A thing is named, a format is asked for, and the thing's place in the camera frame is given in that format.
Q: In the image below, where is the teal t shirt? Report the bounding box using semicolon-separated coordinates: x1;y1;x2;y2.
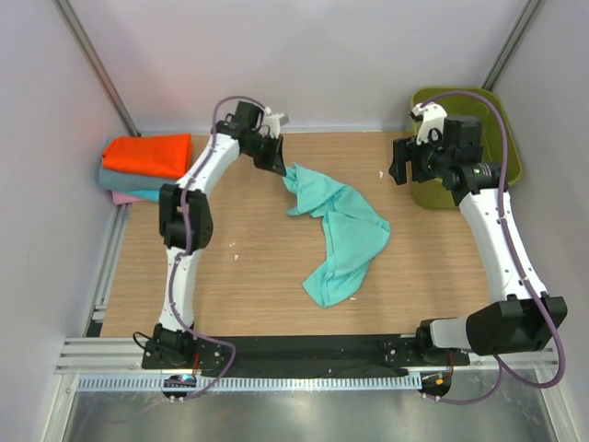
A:
283;163;391;308

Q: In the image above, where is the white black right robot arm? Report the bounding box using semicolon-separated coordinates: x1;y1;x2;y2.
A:
389;108;568;355

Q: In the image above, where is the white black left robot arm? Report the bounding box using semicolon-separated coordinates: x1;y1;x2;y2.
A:
142;96;288;369

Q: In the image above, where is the green plastic basket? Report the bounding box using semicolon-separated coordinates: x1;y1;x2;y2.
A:
408;87;524;209

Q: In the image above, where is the orange folded t shirt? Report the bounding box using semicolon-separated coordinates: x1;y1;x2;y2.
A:
102;134;192;179

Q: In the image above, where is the pink folded t shirt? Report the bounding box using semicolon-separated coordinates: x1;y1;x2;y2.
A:
110;191;144;205

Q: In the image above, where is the grey folded t shirt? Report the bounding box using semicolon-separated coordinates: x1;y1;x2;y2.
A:
98;166;176;192

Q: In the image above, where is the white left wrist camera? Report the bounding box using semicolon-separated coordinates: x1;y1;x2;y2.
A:
261;107;290;138

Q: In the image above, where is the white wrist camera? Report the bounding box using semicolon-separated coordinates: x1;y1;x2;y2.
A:
261;107;290;138
410;101;447;145

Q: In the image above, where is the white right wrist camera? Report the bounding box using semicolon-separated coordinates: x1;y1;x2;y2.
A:
410;101;447;145

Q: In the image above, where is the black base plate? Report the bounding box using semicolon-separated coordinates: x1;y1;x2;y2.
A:
141;334;469;379

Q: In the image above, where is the white slotted cable duct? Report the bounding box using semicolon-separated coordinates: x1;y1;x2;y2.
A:
77;373;422;393

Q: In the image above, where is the aluminium frame rail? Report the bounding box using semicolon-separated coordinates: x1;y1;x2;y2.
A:
54;333;560;375

